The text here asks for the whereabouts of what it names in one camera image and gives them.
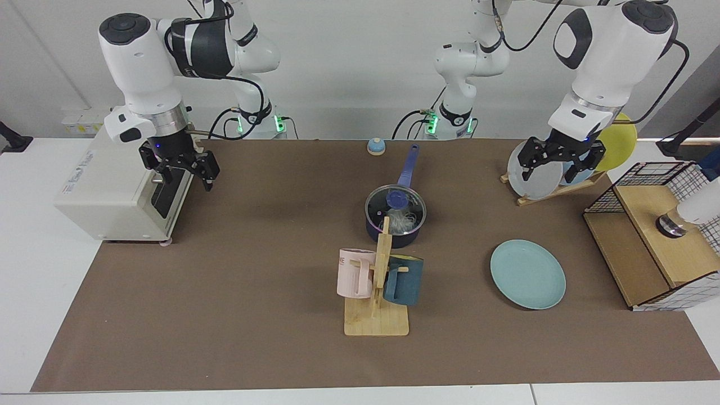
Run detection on white cylinder with silver ring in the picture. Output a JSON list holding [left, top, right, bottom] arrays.
[[655, 183, 720, 238]]

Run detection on black stand foot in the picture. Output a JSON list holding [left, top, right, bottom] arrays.
[[0, 121, 33, 154]]

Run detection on black pot with blue handle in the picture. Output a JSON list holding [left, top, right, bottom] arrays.
[[364, 144, 427, 249]]

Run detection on light blue plate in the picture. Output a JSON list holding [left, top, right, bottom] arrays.
[[560, 160, 598, 186]]

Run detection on wooden plate rack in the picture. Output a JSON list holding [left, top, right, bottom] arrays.
[[500, 169, 608, 206]]

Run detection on white vermicelli bundle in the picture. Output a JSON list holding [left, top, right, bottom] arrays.
[[388, 209, 418, 234]]

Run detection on wooden cup stand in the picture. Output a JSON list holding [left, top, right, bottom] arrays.
[[344, 216, 410, 337]]

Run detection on yellow plate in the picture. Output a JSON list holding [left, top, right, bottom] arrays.
[[593, 112, 638, 172]]

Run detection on black boom bar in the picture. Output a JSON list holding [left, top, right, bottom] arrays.
[[655, 98, 720, 158]]

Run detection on dark blue cup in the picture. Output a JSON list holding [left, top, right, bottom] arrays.
[[383, 254, 424, 306]]

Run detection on grey plate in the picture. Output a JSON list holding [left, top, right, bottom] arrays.
[[507, 139, 564, 200]]

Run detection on pale toaster oven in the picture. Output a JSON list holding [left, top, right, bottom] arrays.
[[54, 119, 199, 246]]

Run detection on glass lid with blue knob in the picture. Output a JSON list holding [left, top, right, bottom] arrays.
[[366, 186, 426, 235]]

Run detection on pink cup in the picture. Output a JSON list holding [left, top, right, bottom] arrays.
[[336, 248, 376, 299]]

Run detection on wire basket with wooden floor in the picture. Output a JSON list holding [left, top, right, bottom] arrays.
[[583, 161, 720, 312]]

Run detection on green round plate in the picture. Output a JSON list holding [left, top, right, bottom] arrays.
[[490, 239, 566, 310]]

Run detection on brown table cloth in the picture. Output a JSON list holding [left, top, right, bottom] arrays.
[[31, 139, 720, 393]]

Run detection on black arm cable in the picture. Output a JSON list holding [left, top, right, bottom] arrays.
[[492, 0, 690, 125], [163, 0, 266, 141]]

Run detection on black base cables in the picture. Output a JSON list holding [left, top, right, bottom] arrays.
[[392, 84, 451, 140], [207, 110, 300, 140]]

